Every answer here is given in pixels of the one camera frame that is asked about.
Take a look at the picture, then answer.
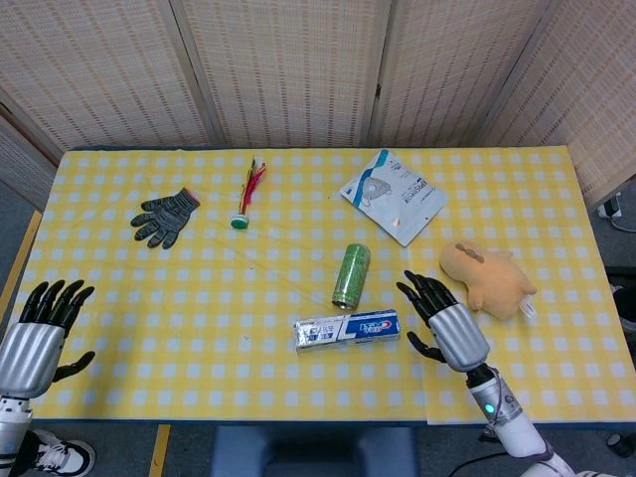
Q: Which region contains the colourful feather shuttlecock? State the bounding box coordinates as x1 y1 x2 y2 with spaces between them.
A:
230 157 268 232

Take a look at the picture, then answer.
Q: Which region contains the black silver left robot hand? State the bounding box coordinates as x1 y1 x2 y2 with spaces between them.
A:
0 279 96 399

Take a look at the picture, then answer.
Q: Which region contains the green drink can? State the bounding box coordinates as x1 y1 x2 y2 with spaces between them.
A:
331 242 372 310

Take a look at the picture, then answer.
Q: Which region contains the woven folding screen panel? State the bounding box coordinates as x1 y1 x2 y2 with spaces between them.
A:
0 88 59 213
479 0 636 210
168 0 398 149
370 0 567 149
0 0 223 168

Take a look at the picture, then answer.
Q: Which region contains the white plastic object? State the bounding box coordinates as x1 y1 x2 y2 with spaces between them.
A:
597 192 636 233

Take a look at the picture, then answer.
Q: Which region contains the white black sneaker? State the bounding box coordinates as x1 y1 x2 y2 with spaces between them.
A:
22 429 96 477

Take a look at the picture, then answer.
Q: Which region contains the blue silver toothpaste box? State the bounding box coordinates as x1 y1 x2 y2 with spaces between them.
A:
294 308 401 355

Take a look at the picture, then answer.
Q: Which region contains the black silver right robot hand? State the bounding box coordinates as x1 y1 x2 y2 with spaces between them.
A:
396 270 492 373

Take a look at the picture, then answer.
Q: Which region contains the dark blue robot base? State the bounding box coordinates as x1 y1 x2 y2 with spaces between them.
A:
211 425 421 477

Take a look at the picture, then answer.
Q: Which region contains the yellow plush toy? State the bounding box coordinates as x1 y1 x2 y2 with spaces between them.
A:
437 240 539 320

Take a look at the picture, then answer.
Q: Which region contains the white face mask package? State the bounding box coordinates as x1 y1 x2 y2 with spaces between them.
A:
339 148 449 248

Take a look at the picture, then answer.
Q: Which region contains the yellow white checkered tablecloth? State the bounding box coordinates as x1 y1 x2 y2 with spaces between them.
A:
0 147 636 426

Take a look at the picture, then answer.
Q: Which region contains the grey knitted work glove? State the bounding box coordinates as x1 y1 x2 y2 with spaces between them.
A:
129 187 202 250

